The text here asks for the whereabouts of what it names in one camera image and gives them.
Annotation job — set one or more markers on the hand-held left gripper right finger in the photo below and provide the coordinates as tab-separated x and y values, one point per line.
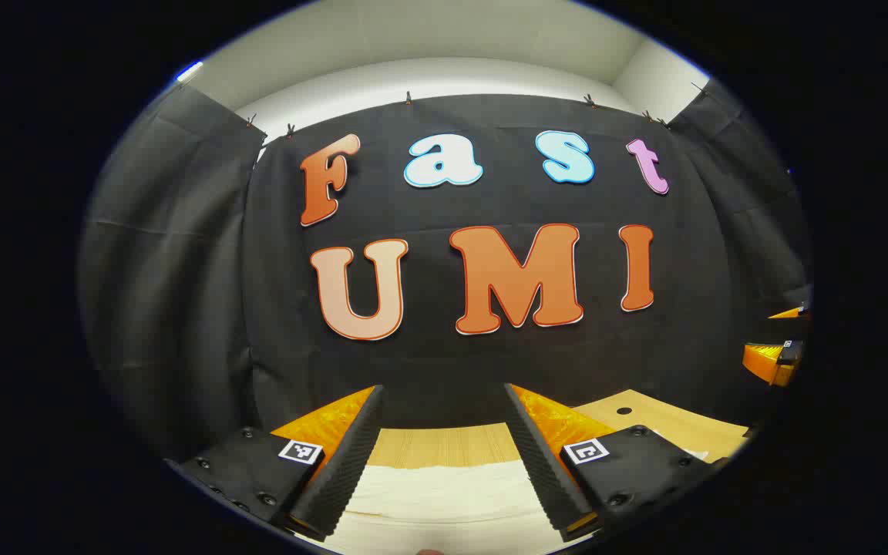
540	462

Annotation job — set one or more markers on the black backdrop cloth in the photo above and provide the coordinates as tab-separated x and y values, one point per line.
428	208

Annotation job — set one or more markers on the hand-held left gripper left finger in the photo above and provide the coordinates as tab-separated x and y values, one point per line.
344	462

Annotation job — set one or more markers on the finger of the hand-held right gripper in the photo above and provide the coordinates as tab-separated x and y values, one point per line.
768	361
792	313

